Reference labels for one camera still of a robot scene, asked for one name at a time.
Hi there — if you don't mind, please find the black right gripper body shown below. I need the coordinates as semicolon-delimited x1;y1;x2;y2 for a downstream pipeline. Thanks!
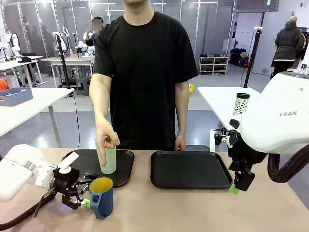
227;135;267;171

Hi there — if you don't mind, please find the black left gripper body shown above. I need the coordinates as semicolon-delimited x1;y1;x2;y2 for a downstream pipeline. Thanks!
53;166;84;195

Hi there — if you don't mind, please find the tall light green cup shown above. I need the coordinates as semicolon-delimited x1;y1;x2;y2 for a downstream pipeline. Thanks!
95;140;117;175

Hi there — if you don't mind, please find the person's left forearm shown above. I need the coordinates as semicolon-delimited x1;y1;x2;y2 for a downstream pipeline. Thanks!
174;80;190;136

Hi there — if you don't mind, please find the person's right forearm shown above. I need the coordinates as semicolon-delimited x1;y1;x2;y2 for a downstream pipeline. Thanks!
89;72;113;123

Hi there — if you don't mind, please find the person's right hand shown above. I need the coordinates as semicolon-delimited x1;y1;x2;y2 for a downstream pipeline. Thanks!
95;117;121;168

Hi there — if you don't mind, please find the person's left hand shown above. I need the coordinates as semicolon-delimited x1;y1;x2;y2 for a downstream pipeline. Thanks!
174;133;187;152

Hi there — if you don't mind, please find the blue mug yellow inside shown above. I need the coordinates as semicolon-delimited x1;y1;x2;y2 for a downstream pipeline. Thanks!
89;177;114;220

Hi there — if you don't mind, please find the black plastic tray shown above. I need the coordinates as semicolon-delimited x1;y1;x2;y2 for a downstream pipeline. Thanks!
150;150;234;190
61;149;135;189

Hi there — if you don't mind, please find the black white patterned tumbler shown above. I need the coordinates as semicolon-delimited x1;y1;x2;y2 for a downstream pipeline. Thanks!
233;92;251;116

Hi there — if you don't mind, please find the white side table with tumbler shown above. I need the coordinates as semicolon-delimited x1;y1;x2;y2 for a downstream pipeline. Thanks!
197;86;262;152

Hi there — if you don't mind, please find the wooden shoe rack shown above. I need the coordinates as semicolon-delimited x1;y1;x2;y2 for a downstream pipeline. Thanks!
199;56;229;75

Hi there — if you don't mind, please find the grey plastic stool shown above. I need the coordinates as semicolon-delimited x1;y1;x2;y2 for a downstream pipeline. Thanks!
76;77;92;96

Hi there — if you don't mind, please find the black pole with white box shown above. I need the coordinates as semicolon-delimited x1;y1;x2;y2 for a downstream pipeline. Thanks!
242;27;264;88

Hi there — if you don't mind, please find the black bags pile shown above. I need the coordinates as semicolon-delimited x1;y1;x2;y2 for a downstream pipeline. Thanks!
229;47;249;68

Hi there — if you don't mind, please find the blue storage bin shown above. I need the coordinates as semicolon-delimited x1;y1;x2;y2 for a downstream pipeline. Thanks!
0;87;33;107

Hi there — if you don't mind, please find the black tripod stand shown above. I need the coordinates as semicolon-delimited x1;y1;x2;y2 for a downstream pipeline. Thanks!
54;33;71;90

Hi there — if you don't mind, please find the person's black t-shirt torso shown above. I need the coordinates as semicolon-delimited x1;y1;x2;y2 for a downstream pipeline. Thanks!
93;11;198;151

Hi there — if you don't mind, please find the beige background work table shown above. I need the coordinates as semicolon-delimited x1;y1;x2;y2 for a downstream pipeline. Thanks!
40;56;95;88

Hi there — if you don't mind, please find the person in black jacket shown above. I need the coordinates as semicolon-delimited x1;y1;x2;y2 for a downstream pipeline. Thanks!
270;16;306;78

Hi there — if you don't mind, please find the white background humanoid robot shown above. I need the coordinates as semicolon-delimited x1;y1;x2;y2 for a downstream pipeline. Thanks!
51;25;71;53

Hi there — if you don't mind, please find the background person blurred face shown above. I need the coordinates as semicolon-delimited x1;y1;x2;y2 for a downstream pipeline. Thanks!
83;16;105;53

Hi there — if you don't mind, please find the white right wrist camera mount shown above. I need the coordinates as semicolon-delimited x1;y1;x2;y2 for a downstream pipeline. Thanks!
209;129;237;152

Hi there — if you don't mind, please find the black right arm hose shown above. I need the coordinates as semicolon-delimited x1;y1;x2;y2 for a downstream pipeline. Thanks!
267;144;309;184

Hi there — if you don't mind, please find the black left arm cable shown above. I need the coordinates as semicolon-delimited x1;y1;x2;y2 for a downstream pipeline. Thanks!
0;188;58;231

